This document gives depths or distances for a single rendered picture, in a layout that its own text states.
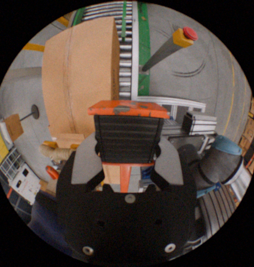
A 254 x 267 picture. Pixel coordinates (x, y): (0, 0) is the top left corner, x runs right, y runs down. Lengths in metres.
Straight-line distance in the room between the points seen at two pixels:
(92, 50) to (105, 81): 0.16
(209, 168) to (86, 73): 0.54
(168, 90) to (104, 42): 1.22
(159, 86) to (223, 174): 1.29
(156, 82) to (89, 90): 1.13
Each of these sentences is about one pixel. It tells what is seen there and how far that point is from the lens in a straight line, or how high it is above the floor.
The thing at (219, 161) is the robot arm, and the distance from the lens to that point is 0.30.
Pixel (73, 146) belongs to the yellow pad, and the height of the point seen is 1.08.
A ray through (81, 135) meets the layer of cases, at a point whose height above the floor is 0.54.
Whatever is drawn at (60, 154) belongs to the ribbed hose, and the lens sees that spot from 0.30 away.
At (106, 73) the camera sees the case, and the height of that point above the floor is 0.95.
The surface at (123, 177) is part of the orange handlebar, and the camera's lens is 0.18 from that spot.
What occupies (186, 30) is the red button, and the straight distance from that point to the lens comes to 0.44.
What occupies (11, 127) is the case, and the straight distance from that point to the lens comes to 1.99.
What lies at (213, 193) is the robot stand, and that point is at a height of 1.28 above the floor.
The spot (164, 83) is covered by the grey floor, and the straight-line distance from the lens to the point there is 1.42.
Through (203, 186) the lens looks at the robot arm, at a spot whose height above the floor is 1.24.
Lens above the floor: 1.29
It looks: 59 degrees down
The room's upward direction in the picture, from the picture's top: 178 degrees counter-clockwise
